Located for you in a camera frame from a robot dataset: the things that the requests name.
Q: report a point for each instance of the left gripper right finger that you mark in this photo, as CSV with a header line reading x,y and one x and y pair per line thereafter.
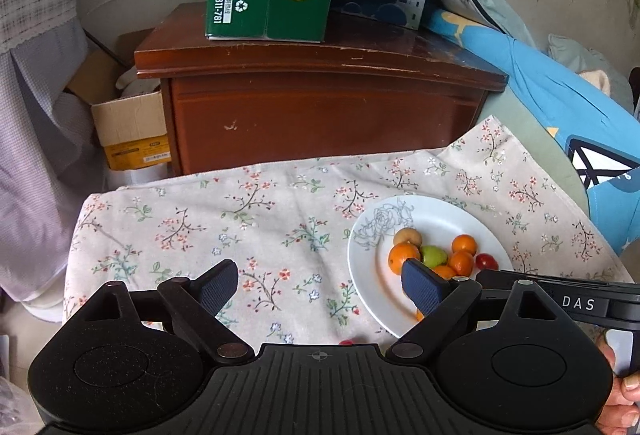
x,y
445,305

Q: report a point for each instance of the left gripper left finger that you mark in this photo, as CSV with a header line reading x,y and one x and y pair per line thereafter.
x,y
193,305

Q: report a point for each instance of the large front orange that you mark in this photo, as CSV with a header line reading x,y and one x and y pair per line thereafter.
x,y
445,271

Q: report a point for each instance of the large green jujube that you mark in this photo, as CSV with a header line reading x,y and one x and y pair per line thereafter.
x,y
433,256

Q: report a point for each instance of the small orange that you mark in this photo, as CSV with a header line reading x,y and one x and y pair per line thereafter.
x,y
464,243

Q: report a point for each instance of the brown kiwi front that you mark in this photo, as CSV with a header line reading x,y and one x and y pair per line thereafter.
x,y
408,235

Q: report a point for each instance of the person's right hand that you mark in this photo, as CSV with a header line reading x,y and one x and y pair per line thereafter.
x,y
621,410

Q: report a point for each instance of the white floral plate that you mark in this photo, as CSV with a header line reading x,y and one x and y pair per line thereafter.
x,y
443,237

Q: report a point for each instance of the floral tablecloth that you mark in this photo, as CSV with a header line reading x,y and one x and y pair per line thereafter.
x,y
311,238

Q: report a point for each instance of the small cardboard box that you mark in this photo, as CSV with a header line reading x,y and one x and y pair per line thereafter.
x,y
127,110

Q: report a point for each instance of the green sofa cushion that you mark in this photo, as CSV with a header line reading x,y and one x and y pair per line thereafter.
x,y
538,142

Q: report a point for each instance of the checkered purple bedsheet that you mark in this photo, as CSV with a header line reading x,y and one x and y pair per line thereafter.
x,y
48,162

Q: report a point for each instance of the blue shark plush pillow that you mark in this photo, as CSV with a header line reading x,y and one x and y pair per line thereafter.
x,y
598,136

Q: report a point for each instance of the brown wooden nightstand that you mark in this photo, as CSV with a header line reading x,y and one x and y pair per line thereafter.
x,y
367,88

